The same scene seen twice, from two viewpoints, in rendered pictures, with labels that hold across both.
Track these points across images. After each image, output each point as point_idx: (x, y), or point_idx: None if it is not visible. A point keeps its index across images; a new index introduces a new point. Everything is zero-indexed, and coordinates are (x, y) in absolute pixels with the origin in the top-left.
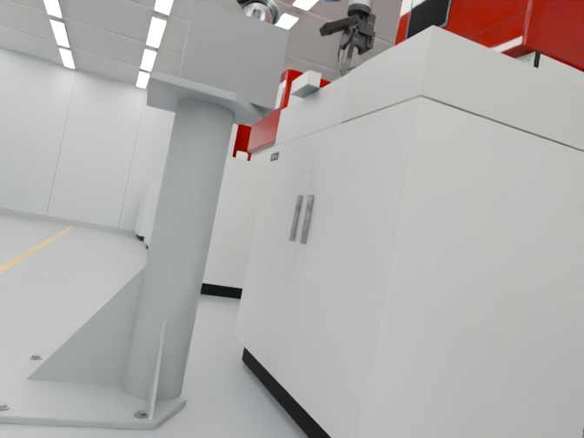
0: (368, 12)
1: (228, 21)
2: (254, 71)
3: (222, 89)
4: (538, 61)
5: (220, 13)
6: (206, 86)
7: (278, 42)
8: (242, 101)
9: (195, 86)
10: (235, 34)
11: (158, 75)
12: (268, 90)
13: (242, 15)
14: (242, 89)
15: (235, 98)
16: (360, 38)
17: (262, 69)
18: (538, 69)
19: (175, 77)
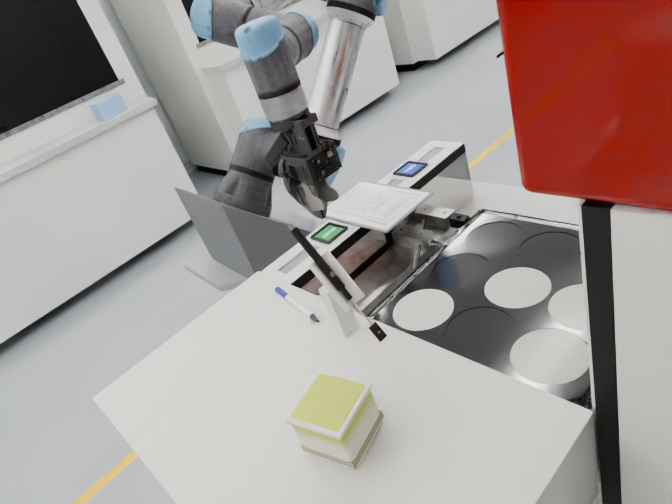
0: (284, 128)
1: (194, 203)
2: (231, 249)
3: (212, 282)
4: (604, 238)
5: (188, 197)
6: (205, 278)
7: (224, 219)
8: (232, 285)
9: (202, 278)
10: (204, 215)
11: (187, 268)
12: (247, 268)
13: (195, 196)
14: (236, 265)
15: (220, 290)
16: (300, 170)
17: (233, 248)
18: (175, 502)
19: (193, 271)
